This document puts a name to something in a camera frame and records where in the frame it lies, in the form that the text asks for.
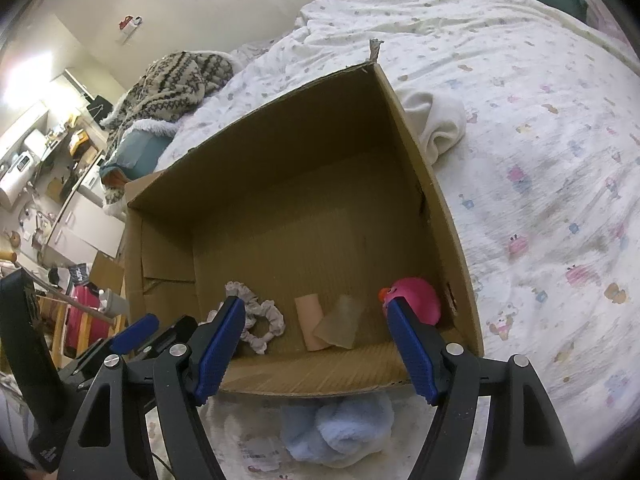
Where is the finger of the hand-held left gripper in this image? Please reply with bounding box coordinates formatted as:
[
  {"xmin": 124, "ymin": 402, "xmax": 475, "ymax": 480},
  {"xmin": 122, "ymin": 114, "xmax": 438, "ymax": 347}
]
[
  {"xmin": 109, "ymin": 313, "xmax": 161, "ymax": 355},
  {"xmin": 132, "ymin": 315, "xmax": 199, "ymax": 361}
]

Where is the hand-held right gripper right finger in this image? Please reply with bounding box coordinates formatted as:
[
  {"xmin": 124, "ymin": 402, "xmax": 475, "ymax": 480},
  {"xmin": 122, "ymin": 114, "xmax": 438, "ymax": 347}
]
[{"xmin": 384, "ymin": 296, "xmax": 576, "ymax": 480}]

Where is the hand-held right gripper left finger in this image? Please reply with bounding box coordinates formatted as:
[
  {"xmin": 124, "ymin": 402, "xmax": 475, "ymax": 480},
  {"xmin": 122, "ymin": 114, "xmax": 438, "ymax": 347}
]
[{"xmin": 57, "ymin": 296, "xmax": 247, "ymax": 480}]

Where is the floral fabric scrunchie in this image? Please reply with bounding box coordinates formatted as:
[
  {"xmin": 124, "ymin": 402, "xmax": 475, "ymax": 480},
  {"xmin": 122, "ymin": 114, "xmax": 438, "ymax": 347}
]
[{"xmin": 206, "ymin": 281, "xmax": 287, "ymax": 357}]

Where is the pink rubber duck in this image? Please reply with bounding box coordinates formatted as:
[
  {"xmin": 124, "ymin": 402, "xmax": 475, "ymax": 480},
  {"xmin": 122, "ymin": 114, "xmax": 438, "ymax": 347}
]
[{"xmin": 378, "ymin": 276, "xmax": 443, "ymax": 328}]

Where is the peach foam cylinder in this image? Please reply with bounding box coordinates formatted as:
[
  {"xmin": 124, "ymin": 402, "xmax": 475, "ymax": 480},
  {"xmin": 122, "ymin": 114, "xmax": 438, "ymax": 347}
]
[{"xmin": 294, "ymin": 294, "xmax": 335, "ymax": 352}]

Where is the brown cardboard box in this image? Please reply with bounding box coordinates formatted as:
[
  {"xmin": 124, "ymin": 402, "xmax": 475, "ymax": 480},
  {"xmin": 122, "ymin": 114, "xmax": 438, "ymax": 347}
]
[{"xmin": 122, "ymin": 39, "xmax": 486, "ymax": 398}]

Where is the red and yellow bag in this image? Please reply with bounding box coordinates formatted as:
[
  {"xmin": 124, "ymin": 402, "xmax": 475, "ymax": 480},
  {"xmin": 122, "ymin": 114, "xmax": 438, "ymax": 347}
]
[{"xmin": 50, "ymin": 282, "xmax": 113, "ymax": 356}]

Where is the flat cardboard sheet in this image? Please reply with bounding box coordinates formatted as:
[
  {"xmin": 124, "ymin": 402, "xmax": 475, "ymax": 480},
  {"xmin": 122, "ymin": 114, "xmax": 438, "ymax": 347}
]
[{"xmin": 89, "ymin": 251, "xmax": 126, "ymax": 293}]

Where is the light blue fluffy sock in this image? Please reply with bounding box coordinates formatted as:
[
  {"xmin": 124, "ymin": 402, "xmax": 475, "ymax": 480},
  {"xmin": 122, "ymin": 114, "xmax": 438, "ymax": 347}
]
[{"xmin": 280, "ymin": 391, "xmax": 396, "ymax": 467}]

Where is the white paper label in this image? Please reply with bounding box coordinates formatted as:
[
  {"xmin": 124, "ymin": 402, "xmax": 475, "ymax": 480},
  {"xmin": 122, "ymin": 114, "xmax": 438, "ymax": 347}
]
[{"xmin": 239, "ymin": 435, "xmax": 283, "ymax": 471}]

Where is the white fluffy sock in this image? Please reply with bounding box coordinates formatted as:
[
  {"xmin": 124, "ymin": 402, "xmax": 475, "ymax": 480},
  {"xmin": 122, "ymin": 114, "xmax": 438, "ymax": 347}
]
[{"xmin": 320, "ymin": 442, "xmax": 386, "ymax": 468}]

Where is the white cabinet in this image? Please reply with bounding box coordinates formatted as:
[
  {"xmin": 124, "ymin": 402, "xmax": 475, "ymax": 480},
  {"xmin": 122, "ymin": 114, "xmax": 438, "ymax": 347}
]
[{"xmin": 42, "ymin": 190, "xmax": 126, "ymax": 267}]

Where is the teal pillow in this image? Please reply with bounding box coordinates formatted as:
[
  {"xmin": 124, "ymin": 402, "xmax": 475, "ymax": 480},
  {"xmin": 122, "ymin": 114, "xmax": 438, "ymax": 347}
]
[{"xmin": 99, "ymin": 127, "xmax": 176, "ymax": 186}]

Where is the black hanging bag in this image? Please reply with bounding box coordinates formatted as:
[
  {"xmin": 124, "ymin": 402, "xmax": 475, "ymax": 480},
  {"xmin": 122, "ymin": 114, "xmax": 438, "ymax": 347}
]
[{"xmin": 86, "ymin": 94, "xmax": 112, "ymax": 133}]

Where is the white folded towel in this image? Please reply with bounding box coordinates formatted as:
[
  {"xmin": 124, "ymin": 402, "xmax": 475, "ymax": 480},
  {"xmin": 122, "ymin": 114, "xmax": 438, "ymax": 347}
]
[{"xmin": 395, "ymin": 87, "xmax": 468, "ymax": 166}]

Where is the patterned knit sweater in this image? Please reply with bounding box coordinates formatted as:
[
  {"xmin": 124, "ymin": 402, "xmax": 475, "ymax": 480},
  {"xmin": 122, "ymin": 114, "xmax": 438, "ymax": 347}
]
[{"xmin": 100, "ymin": 50, "xmax": 238, "ymax": 206}]

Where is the white crumpled quilt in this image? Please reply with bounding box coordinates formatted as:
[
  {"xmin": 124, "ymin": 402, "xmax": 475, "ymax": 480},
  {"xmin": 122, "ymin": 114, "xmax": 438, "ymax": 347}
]
[{"xmin": 220, "ymin": 0, "xmax": 526, "ymax": 91}]

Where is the wall hook with red item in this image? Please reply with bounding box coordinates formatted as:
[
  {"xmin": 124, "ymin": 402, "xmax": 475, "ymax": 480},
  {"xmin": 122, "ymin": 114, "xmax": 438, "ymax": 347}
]
[{"xmin": 117, "ymin": 14, "xmax": 143, "ymax": 43}]

